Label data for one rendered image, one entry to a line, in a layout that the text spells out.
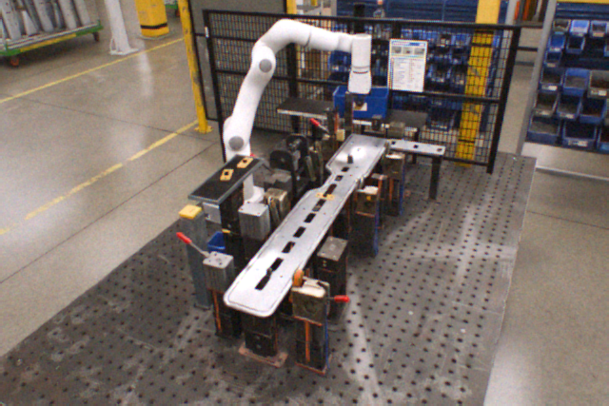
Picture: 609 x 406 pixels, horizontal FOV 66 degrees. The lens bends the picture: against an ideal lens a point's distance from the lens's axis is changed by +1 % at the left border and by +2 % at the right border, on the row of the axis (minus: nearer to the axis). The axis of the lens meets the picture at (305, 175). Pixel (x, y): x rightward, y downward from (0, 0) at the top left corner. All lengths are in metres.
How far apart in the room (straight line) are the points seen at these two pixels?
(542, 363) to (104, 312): 2.16
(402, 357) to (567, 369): 1.28
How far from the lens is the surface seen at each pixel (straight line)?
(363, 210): 2.06
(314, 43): 2.14
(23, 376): 2.06
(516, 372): 2.82
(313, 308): 1.54
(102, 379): 1.92
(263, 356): 1.80
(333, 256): 1.68
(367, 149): 2.45
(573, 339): 3.08
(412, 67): 2.78
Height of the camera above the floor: 2.11
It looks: 30 degrees down
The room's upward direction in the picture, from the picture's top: 2 degrees counter-clockwise
